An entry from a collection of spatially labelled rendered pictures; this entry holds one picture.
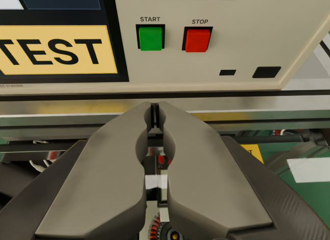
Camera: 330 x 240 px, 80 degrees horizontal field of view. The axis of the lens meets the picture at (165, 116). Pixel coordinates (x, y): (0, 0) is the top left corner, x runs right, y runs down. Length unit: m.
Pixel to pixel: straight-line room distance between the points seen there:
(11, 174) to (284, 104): 0.61
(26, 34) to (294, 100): 0.26
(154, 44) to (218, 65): 0.07
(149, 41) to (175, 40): 0.02
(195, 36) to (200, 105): 0.08
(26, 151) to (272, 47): 0.30
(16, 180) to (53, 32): 0.50
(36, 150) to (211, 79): 0.23
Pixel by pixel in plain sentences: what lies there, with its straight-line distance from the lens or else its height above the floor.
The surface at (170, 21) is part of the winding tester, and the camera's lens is 0.17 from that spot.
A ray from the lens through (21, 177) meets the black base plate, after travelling 0.63.
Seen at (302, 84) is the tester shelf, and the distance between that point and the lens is 0.28.
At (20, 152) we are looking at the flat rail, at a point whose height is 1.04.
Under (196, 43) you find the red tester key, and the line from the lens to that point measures 0.17.
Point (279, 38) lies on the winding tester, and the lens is 0.21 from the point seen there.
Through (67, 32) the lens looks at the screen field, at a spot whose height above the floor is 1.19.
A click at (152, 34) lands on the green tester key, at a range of 0.17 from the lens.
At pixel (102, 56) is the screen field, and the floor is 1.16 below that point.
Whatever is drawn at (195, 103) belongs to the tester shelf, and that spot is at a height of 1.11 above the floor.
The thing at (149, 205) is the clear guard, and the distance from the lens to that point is 0.22.
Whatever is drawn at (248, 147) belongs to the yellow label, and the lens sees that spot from 0.26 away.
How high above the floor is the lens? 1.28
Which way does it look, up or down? 57 degrees down
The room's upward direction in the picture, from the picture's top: 3 degrees clockwise
